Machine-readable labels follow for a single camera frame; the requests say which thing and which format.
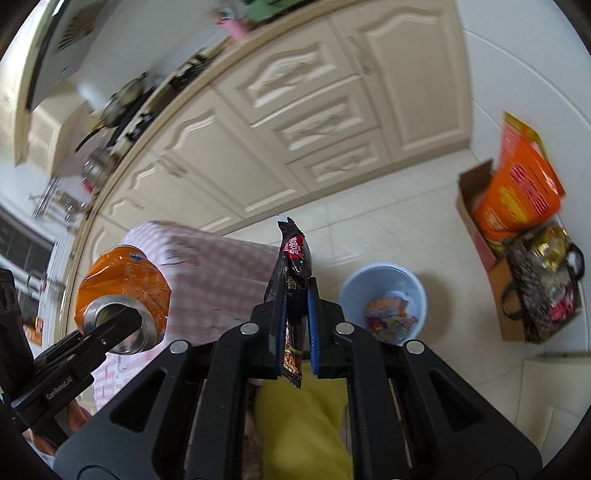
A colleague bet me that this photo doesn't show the cream range hood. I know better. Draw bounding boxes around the cream range hood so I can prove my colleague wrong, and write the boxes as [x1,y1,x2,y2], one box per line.
[25,0,121,112]

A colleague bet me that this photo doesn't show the cardboard box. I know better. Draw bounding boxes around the cardboard box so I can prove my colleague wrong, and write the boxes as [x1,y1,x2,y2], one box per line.
[456,159,583,342]

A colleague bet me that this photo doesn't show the large orange snack bag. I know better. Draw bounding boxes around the large orange snack bag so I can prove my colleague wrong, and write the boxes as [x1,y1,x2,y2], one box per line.
[475,152,563,245]

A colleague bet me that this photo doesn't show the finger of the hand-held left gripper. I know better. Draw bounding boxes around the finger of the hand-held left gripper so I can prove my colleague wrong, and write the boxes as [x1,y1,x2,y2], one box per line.
[31,304,144,386]

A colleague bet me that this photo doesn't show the orange yellow flat packet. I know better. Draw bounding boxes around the orange yellow flat packet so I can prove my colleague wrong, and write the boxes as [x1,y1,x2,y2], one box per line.
[501,111,566,197]

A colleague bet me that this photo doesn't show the yellow pants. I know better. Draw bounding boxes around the yellow pants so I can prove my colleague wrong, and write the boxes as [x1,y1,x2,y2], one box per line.
[252,381,354,480]

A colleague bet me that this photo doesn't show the black snack wrapper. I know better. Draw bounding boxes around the black snack wrapper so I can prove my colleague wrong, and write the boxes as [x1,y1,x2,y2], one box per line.
[264,215,315,389]

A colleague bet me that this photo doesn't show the crushed orange soda can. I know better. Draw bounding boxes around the crushed orange soda can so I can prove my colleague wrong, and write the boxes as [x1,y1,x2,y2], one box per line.
[76,244,172,356]

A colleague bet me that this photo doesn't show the pink utensil holder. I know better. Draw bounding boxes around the pink utensil holder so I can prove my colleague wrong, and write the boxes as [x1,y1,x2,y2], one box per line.
[222,11,254,40]

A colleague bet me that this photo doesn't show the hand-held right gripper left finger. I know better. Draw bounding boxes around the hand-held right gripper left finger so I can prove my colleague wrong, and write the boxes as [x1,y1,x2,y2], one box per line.
[53,277,288,480]

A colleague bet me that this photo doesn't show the metal wok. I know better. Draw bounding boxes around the metal wok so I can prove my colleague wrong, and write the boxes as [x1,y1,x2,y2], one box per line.
[76,74,155,153]

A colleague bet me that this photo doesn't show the orange snack packet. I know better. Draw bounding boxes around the orange snack packet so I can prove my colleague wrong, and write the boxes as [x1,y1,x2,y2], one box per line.
[365,295,409,319]

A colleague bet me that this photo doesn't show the person's left hand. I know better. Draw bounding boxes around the person's left hand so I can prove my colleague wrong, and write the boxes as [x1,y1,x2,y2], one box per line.
[21,398,97,459]

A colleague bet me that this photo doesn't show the red yellow wrapper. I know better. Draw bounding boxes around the red yellow wrapper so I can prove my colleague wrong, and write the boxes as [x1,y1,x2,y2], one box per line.
[369,316,416,342]

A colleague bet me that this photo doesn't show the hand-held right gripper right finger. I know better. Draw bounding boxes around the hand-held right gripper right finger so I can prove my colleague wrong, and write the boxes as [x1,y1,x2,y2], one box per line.
[307,276,543,480]

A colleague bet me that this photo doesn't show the pink checked tablecloth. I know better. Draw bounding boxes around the pink checked tablecloth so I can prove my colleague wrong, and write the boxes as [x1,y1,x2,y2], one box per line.
[34,220,282,416]

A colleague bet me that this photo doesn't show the light blue trash bin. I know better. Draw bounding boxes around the light blue trash bin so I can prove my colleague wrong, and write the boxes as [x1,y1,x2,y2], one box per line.
[338,263,428,347]

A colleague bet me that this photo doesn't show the cream kitchen cabinets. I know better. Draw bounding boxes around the cream kitchen cabinets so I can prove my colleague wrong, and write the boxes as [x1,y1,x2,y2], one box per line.
[78,0,474,241]

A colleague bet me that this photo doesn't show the metal faucet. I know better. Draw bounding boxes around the metal faucet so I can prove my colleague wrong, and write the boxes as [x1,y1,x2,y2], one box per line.
[32,180,88,222]

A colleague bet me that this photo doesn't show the dark patterned tote bag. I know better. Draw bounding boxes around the dark patterned tote bag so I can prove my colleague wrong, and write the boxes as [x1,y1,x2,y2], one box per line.
[501,224,586,344]

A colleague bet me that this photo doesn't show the black gas stove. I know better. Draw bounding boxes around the black gas stove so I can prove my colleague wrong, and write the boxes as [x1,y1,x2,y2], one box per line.
[106,53,213,148]

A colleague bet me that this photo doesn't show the green box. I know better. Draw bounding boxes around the green box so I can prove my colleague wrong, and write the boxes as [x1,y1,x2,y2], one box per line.
[245,0,305,21]

